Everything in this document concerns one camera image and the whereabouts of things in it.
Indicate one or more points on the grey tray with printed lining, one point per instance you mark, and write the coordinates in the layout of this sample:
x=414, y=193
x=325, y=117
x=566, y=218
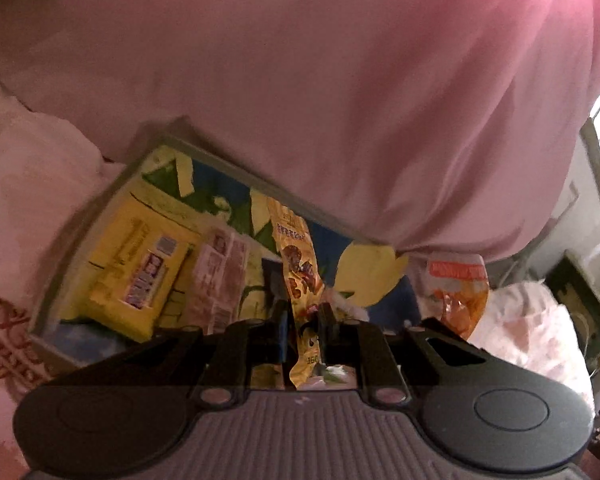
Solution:
x=212, y=195

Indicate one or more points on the pink patterned blanket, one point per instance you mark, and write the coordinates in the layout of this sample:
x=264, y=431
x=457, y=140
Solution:
x=30, y=185

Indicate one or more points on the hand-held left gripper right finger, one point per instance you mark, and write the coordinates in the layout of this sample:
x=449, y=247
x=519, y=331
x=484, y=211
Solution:
x=325, y=332

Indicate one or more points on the orange-yellow snack packet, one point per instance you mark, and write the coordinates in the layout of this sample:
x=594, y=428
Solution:
x=295, y=260

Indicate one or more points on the clear bag of orange snacks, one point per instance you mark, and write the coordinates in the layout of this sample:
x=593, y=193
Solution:
x=455, y=305

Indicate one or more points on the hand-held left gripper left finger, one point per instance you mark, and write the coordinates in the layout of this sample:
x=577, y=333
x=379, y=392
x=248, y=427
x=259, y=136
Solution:
x=281, y=332

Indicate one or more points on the yellow snack box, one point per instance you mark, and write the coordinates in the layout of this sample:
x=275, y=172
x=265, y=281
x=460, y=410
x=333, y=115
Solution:
x=125, y=260

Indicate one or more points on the dark bedside cabinet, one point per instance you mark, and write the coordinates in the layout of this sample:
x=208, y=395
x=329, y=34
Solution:
x=580, y=305

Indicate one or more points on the pink and white snack packet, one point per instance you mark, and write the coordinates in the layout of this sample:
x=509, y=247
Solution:
x=215, y=280

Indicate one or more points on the pink cloth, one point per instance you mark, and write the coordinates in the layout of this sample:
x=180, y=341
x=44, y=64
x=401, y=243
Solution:
x=305, y=85

